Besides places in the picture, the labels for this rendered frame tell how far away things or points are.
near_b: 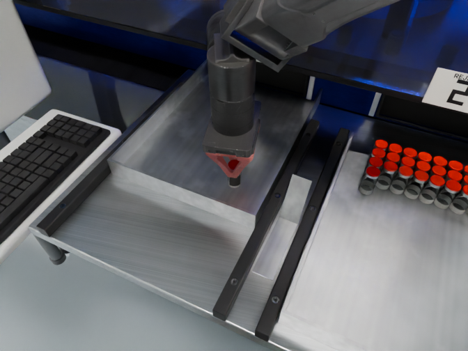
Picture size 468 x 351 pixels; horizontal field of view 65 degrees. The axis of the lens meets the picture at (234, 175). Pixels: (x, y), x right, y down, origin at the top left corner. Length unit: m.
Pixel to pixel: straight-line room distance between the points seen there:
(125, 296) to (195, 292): 1.03
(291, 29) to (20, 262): 1.54
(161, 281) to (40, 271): 1.20
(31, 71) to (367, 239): 0.78
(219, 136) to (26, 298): 1.29
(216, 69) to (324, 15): 0.14
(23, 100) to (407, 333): 0.86
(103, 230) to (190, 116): 0.28
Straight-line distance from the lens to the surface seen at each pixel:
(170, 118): 0.73
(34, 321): 1.59
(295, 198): 0.55
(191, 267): 0.52
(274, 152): 0.65
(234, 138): 0.48
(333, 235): 0.56
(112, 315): 1.50
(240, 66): 0.42
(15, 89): 0.94
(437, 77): 0.63
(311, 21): 0.35
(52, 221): 0.59
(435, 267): 0.58
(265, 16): 0.37
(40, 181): 0.76
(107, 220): 0.59
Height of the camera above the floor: 1.33
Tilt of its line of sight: 48 degrees down
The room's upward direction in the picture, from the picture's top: straight up
